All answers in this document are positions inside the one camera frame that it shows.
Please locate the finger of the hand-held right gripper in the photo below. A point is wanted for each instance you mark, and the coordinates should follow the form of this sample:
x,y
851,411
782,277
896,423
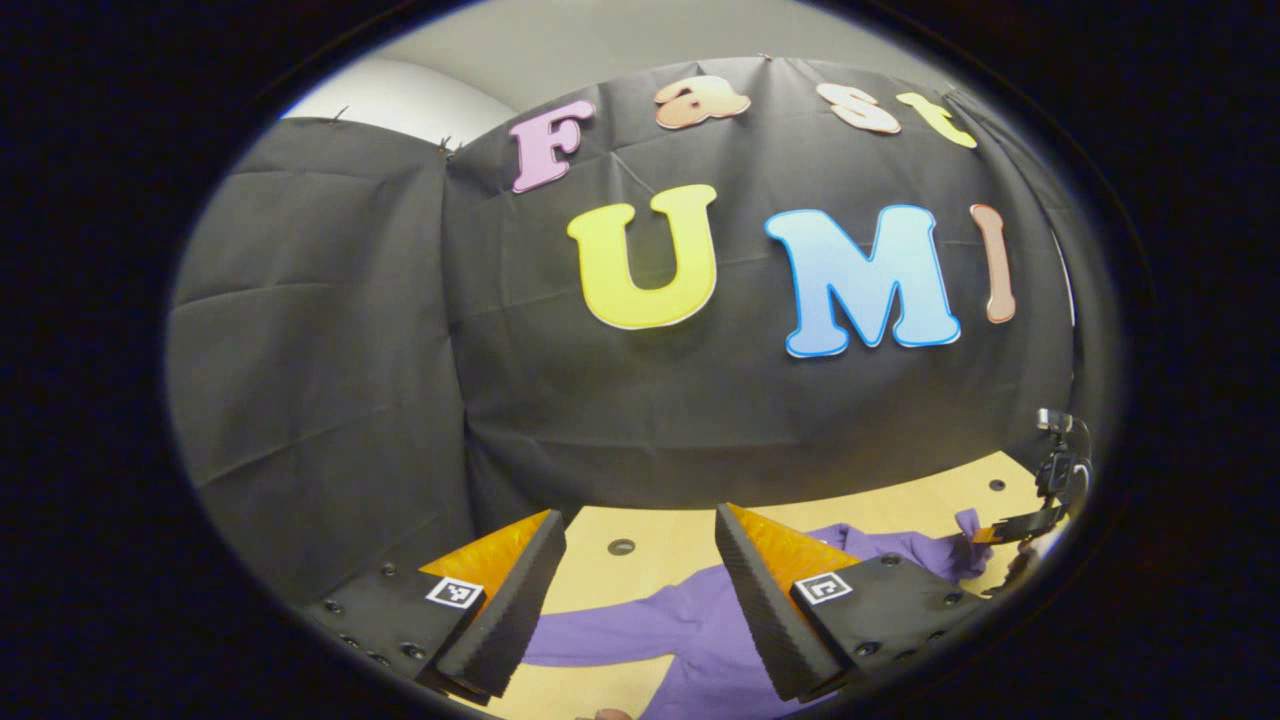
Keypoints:
x,y
1030,525

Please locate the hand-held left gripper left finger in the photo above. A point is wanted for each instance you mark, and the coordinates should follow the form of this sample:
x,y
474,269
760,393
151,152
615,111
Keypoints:
x,y
515,605

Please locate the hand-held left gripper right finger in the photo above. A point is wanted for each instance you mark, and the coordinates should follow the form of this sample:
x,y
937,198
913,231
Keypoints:
x,y
765,615

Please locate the purple button shirt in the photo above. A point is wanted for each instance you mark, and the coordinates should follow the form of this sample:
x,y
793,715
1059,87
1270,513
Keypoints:
x,y
690,640

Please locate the black backdrop cloth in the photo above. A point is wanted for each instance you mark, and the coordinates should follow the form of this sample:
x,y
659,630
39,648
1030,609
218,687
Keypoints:
x,y
650,420

